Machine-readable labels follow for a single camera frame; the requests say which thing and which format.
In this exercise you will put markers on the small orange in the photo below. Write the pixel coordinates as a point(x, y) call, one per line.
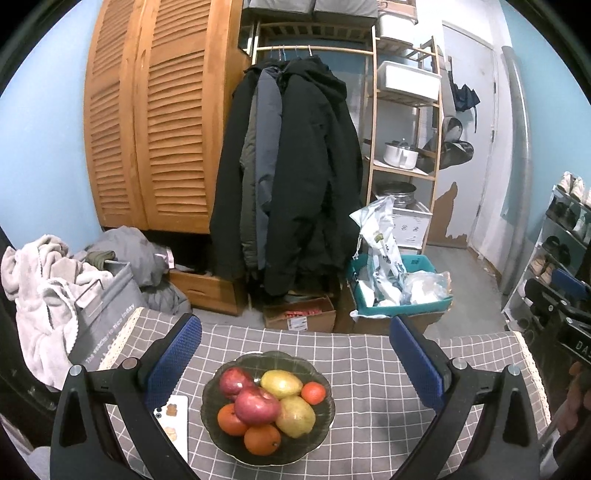
point(314, 393)

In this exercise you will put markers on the clear plastic bag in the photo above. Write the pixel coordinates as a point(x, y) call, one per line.
point(425, 288)

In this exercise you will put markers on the grey fabric storage box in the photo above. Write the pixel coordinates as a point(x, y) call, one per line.
point(277, 3)
point(346, 5)

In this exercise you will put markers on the pale pink fleece blanket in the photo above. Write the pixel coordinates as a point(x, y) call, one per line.
point(32, 300)

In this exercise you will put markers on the grey coat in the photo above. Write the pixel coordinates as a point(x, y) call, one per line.
point(268, 129)

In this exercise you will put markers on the steel steamer pot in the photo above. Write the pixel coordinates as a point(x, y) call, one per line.
point(396, 193)

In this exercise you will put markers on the cardboard box with red contents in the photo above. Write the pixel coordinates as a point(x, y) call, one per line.
point(300, 318)

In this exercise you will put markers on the grey cushion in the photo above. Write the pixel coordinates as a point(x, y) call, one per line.
point(32, 461)

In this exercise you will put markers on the large yellow-green pear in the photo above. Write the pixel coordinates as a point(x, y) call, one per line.
point(296, 417)

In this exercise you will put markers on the white printed rice bag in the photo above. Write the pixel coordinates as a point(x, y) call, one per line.
point(378, 249)

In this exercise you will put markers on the large black hooded coat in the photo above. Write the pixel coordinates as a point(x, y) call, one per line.
point(314, 175)

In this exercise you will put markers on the person's right hand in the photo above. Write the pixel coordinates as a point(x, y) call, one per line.
point(575, 397)

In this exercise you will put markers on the olive green cloth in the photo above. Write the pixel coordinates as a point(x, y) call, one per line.
point(99, 258)

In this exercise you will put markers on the small white storage box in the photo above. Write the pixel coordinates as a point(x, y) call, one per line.
point(397, 25)

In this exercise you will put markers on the red apple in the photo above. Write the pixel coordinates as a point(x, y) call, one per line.
point(257, 406)
point(234, 382)

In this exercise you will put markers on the teal plastic basket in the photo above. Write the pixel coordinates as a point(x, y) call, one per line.
point(401, 310)

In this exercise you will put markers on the white cooking pot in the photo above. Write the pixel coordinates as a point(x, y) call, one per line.
point(400, 156)

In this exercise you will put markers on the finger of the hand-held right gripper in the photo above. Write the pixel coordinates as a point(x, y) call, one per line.
point(570, 281)
point(538, 293)

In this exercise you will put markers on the large cardboard box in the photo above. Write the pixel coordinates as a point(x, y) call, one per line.
point(369, 325)

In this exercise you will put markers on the wooden clothes rack shelf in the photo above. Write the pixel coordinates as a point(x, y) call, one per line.
point(370, 115)

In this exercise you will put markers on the grey fabric storage bag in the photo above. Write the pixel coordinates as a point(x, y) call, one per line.
point(106, 314)

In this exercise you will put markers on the grey garment pile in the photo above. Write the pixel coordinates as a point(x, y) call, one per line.
point(134, 254)

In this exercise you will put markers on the wooden louvered wardrobe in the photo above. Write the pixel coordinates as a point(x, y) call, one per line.
point(171, 115)

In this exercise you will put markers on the dark blue umbrella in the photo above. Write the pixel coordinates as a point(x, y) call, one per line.
point(464, 90)

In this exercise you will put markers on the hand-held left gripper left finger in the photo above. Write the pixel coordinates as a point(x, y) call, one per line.
point(173, 364)

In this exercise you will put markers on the yellow pear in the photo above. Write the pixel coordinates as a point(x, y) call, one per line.
point(280, 384)

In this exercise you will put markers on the white phone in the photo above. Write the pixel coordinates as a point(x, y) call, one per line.
point(173, 429)

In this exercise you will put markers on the white shoe rack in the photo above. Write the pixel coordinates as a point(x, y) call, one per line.
point(517, 295)

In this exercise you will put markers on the grey hanging bags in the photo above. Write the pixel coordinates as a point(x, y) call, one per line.
point(450, 147)

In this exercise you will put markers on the grey checked tablecloth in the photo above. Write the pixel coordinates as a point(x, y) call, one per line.
point(369, 392)

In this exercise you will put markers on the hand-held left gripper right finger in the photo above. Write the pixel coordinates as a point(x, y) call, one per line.
point(415, 364)

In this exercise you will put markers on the white door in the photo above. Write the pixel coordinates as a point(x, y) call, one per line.
point(466, 138)

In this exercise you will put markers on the green glass bowl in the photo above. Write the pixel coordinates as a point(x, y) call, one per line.
point(321, 427)

